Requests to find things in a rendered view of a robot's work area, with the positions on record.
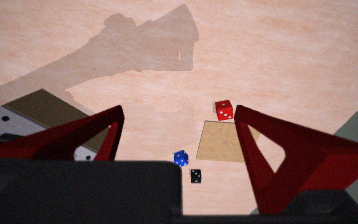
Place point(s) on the red die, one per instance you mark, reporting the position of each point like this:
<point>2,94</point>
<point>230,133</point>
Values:
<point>224,110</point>

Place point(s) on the black die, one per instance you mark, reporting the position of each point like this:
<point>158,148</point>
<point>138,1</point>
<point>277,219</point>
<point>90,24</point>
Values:
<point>196,176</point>

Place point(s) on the blue die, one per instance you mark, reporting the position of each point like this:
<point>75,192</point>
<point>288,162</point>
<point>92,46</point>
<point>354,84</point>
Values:
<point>181,158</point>

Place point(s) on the tan flat mat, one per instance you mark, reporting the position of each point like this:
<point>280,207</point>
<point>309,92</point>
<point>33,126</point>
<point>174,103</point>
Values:
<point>219,142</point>

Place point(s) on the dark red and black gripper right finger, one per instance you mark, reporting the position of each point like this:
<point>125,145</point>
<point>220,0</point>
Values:
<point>314,160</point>

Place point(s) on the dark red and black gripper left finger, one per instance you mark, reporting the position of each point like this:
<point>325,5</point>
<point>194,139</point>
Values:
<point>61,142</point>

